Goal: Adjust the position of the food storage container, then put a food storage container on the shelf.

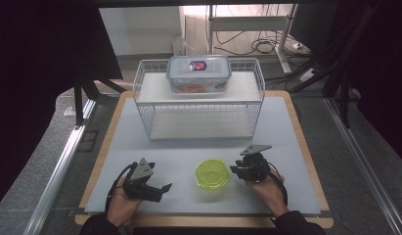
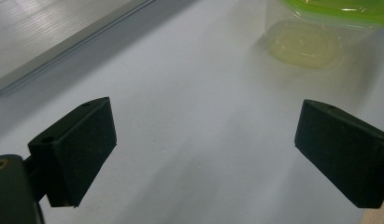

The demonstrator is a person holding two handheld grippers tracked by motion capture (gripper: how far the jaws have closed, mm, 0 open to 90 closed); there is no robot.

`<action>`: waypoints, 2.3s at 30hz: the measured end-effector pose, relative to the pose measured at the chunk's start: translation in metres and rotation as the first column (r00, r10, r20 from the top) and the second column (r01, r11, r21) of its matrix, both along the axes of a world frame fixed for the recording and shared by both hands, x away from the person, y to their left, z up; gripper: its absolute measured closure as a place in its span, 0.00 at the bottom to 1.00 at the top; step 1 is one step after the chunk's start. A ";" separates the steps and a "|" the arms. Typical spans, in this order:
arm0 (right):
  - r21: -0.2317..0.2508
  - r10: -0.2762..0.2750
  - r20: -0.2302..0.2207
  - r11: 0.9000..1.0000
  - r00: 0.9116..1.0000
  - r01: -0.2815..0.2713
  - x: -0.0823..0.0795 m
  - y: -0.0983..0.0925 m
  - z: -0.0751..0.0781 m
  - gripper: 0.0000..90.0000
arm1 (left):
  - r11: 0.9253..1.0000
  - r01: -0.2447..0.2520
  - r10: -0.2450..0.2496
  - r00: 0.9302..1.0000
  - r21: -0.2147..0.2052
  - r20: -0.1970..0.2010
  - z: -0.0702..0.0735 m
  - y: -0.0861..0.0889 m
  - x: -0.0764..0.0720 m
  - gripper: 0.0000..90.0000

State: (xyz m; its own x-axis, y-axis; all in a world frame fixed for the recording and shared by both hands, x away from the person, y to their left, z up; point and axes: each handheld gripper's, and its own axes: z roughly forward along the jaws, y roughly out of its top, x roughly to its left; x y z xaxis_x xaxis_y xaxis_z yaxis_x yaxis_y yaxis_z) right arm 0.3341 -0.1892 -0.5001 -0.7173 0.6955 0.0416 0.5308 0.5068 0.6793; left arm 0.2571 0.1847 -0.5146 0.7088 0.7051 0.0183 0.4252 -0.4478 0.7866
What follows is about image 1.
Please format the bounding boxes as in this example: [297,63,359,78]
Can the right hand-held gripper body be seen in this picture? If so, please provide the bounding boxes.
[235,144,273,183]

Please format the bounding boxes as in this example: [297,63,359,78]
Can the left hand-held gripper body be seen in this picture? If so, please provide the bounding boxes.
[122,158,163,204]

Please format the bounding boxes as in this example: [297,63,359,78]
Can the green round container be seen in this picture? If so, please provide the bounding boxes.
[194,158,232,191]

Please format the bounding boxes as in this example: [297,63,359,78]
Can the white wire rack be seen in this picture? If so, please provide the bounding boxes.
[132,57,266,141]

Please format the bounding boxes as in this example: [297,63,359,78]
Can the clear food container blue seal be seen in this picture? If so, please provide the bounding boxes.
[165,55,233,95]

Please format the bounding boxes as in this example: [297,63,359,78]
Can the person's right hand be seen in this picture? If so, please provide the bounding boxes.
[245,167,290,218]

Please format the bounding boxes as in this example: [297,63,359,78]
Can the person's left hand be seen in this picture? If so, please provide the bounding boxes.
[106,175,145,228]

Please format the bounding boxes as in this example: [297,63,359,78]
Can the grey table mat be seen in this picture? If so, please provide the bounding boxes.
[84,96,322,216]

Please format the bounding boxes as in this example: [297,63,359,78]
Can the black metal stand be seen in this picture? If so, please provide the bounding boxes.
[321,3,380,129]
[72,70,128,127]

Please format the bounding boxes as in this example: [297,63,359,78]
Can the white power strip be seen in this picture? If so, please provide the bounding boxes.
[299,68,319,83]

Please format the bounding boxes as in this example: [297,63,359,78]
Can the black curtain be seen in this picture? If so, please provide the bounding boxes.
[0,0,123,210]

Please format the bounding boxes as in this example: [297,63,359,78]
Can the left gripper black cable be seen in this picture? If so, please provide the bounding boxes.
[105,162,138,213]

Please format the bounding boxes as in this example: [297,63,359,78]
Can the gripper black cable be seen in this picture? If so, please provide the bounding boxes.
[105,162,138,213]
[267,162,290,208]

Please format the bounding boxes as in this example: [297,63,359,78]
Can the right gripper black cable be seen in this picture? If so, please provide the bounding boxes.
[267,162,290,208]

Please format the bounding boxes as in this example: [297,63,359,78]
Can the aluminium rail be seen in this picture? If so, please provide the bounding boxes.
[323,97,402,235]
[23,99,97,235]

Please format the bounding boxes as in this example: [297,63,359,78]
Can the black floor cables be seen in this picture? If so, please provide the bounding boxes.
[213,29,279,57]

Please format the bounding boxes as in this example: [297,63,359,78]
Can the white desk frame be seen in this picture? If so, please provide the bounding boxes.
[206,3,296,74]

